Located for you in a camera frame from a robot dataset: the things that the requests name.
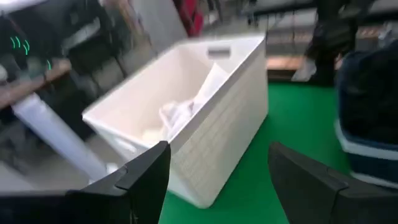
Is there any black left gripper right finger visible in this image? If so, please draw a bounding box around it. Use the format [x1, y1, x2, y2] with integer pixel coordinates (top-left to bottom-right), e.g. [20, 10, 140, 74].
[267, 141, 398, 224]

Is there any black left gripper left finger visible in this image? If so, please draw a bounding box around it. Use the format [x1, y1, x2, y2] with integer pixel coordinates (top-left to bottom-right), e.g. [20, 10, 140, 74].
[67, 140, 172, 224]

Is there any large white shirt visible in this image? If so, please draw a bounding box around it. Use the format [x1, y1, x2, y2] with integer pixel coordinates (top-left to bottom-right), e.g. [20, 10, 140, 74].
[141, 62, 231, 144]

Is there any green table mat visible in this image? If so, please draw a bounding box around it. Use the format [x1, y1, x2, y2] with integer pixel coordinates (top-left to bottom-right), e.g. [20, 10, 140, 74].
[158, 81, 398, 224]

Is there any white plastic laundry basket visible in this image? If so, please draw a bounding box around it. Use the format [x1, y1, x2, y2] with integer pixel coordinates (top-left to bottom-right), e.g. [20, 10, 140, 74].
[81, 33, 270, 209]

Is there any navy blue garment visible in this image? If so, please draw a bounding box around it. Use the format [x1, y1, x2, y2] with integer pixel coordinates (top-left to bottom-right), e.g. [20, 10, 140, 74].
[334, 40, 398, 190]

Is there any wooden workbench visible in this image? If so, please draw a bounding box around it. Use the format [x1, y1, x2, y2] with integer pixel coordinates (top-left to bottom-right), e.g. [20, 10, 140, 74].
[0, 58, 73, 109]

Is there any grey concrete pillar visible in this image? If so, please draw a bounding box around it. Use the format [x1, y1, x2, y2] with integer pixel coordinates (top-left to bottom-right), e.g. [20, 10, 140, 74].
[131, 0, 188, 54]

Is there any red chair stack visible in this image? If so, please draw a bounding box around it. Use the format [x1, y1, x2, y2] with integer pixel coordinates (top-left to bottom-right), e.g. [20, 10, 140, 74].
[173, 0, 205, 37]

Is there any device with green lights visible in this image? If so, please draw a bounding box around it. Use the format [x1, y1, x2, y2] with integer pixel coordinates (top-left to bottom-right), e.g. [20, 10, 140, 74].
[8, 35, 53, 72]

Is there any black metal table frame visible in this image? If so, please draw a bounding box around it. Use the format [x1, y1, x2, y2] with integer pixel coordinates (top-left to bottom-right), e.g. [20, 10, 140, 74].
[266, 68, 312, 83]

